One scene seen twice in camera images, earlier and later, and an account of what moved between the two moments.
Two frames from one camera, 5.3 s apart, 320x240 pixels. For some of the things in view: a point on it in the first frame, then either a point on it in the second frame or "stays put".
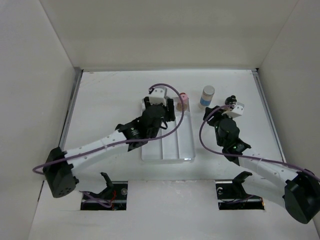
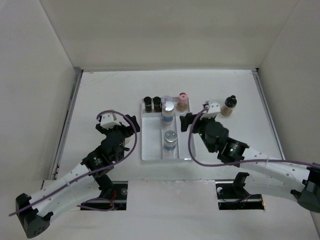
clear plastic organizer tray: (178, 145) stays put
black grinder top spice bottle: (231, 100) stays put
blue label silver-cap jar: (207, 95) → (170, 140)
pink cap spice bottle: (185, 99) stays put
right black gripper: (216, 116) → (185, 121)
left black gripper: (169, 108) → (117, 127)
